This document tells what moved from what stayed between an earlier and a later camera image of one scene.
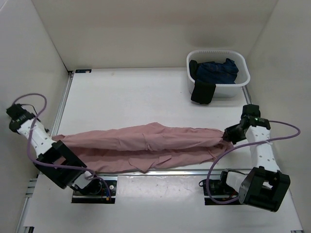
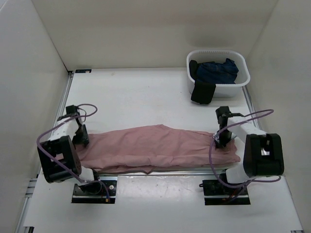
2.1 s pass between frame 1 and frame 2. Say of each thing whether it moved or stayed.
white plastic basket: stayed
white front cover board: stayed
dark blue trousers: stayed
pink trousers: moved
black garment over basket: stayed
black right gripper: moved
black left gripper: moved
